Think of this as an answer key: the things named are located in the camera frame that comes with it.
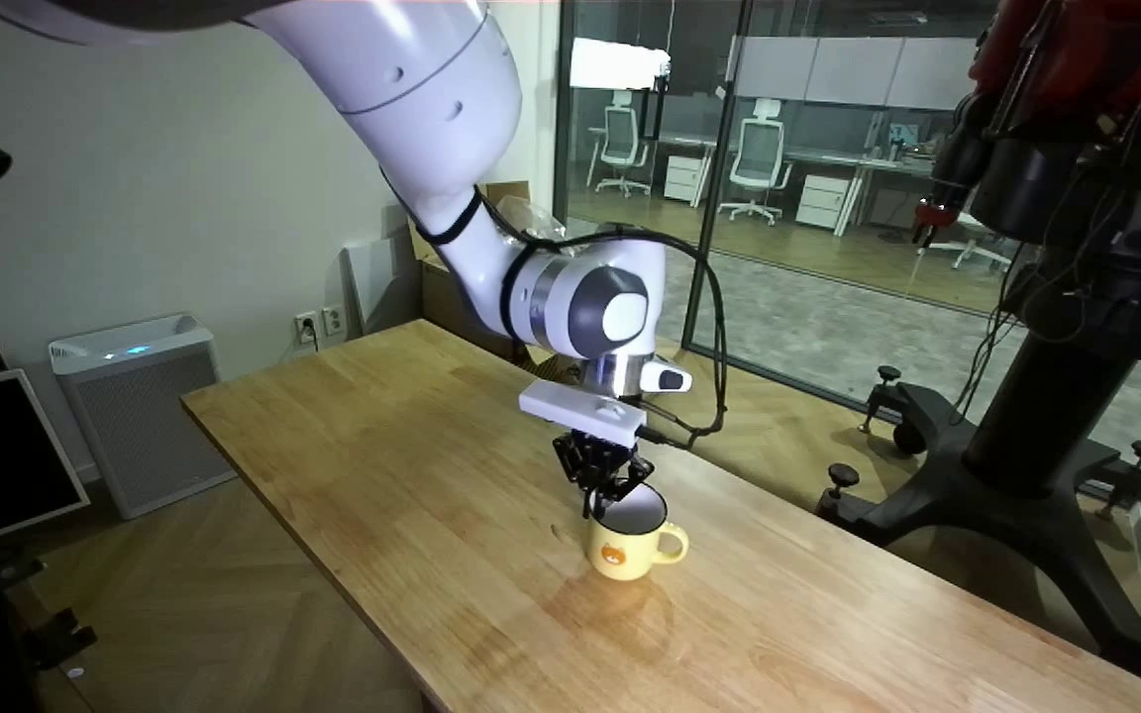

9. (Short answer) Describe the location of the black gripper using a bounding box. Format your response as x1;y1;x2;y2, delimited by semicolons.
554;431;653;519

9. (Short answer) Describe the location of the yellow enamel mug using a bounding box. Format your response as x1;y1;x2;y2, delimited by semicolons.
585;486;689;583

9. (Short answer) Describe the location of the white office chair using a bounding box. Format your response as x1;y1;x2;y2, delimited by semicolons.
717;100;792;225
590;100;651;196

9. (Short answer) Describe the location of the grey air purifier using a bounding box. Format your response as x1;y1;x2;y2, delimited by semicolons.
47;315;229;519

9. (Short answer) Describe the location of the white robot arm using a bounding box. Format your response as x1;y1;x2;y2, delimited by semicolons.
0;0;693;516

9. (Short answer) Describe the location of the black wheeled robot stand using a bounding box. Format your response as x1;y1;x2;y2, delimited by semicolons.
816;236;1141;707

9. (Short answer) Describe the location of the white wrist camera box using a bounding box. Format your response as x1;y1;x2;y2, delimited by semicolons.
520;381;644;448

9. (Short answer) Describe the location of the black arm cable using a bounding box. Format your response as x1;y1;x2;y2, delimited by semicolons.
412;189;733;453

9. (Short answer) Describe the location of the red black robot torso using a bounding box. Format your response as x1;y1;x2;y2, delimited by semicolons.
913;0;1141;362

